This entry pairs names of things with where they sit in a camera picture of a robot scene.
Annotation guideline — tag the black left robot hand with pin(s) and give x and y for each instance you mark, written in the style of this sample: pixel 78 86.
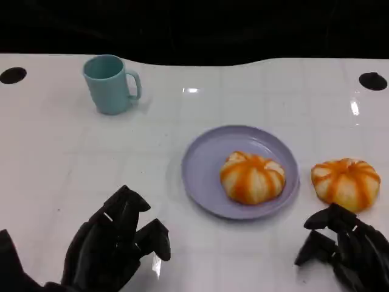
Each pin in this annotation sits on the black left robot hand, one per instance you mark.
pixel 97 252

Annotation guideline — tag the lilac plate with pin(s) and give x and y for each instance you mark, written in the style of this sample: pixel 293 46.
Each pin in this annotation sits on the lilac plate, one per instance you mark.
pixel 206 170

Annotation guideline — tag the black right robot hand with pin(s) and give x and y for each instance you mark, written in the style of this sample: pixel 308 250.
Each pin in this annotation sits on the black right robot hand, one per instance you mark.
pixel 361 252

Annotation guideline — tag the orange white toy bread roll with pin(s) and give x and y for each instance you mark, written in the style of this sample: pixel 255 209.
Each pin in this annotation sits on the orange white toy bread roll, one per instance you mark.
pixel 346 182
pixel 252 179

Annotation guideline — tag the pale green mug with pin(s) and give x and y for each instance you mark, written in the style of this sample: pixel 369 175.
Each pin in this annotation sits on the pale green mug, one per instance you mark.
pixel 106 91

